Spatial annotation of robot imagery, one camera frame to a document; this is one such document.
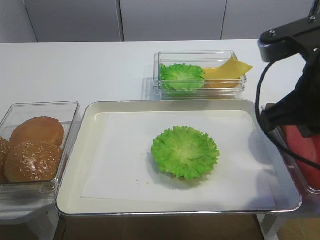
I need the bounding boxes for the clear box lettuce and cheese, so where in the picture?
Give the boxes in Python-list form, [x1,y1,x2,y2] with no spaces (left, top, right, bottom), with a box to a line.
[153,50,247,100]

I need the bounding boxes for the plain brown bun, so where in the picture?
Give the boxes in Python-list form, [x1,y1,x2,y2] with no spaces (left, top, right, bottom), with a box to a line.
[10,116,65,147]

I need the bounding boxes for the yellow cheese slice top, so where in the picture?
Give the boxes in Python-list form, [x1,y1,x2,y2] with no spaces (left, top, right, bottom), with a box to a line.
[202,56,253,80]

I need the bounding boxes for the black cable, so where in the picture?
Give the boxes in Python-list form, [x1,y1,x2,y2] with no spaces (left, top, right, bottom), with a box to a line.
[254,60,320,171]

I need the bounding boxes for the white parchment paper sheet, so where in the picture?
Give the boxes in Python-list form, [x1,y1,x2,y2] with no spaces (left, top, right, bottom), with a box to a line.
[82,110,276,211]

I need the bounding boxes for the green lettuce leaf on tray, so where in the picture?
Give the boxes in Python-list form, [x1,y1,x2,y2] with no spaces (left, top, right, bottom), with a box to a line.
[151,126,220,180]

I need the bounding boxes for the sesame bun front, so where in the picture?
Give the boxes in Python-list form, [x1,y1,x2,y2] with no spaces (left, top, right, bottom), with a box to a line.
[4,141,63,183]

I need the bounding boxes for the silver metal baking tray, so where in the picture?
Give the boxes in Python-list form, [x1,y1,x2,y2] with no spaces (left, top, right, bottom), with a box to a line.
[56,99,302,215]

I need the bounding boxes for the sesame bun left edge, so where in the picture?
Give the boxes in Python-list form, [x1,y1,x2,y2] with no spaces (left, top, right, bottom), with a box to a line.
[0,137,11,184]

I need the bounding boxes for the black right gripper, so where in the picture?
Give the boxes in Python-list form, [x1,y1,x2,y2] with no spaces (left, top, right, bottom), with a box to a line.
[260,49,320,138]

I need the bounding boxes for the red tomato slice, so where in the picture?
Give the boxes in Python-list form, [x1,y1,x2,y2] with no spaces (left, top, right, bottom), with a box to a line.
[281,125,320,190]

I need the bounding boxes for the clear box patties and tomatoes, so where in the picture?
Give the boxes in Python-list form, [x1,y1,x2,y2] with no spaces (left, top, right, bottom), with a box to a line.
[270,126,320,202]

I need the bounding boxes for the green lettuce in box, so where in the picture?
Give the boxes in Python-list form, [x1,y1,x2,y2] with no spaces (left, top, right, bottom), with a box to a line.
[160,63,206,91]

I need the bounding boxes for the clear box with buns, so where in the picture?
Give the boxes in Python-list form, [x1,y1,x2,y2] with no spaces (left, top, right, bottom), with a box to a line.
[0,101,81,202]

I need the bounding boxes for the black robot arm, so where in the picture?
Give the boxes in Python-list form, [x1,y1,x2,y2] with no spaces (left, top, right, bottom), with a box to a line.
[258,0,320,138]

